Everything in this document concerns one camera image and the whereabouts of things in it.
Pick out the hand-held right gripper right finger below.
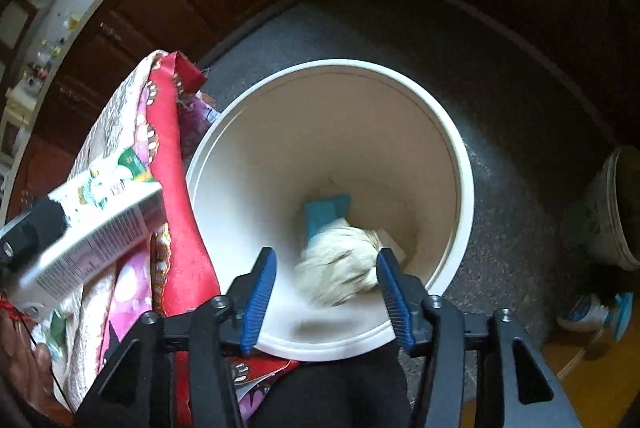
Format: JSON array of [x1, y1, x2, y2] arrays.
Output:
[[376, 248, 583, 428]]

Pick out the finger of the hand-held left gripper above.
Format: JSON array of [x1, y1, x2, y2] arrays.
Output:
[[0, 197, 68, 279]]

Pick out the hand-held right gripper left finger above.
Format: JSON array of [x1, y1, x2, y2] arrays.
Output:
[[75, 247, 278, 428]]

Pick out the white carton with green print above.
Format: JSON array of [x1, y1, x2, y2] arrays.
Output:
[[20, 147, 166, 309]]

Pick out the white paper ball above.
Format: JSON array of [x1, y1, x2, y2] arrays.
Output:
[[294, 215, 388, 308]]

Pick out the white plastic bucket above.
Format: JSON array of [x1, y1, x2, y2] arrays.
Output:
[[185, 58, 475, 363]]

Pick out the person's left hand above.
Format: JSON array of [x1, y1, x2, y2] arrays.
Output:
[[0, 301, 71, 428]]

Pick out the white foam block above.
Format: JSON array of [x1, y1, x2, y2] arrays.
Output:
[[375, 228, 408, 266]]

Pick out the teal box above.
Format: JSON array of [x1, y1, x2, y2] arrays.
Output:
[[303, 193, 352, 241]]

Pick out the person's dark trouser leg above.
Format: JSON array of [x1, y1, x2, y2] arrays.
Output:
[[245, 343, 416, 428]]

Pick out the cream plastic container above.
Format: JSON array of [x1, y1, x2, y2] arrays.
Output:
[[5, 83, 38, 119]]

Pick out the red pink printed blanket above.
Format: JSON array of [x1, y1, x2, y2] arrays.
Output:
[[65, 50, 301, 428]]

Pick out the white blue spray bottle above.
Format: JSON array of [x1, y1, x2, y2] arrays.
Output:
[[556, 292, 635, 343]]

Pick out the orange wooden board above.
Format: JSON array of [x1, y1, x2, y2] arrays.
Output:
[[542, 328, 640, 428]]

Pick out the floral ceramic pot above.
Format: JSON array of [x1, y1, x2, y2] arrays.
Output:
[[560, 145, 640, 271]]

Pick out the brown wooden kitchen cabinets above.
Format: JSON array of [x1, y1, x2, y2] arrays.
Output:
[[10, 0, 351, 209]]

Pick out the wooden wall cabinet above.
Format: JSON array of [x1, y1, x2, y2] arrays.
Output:
[[0, 0, 41, 59]]

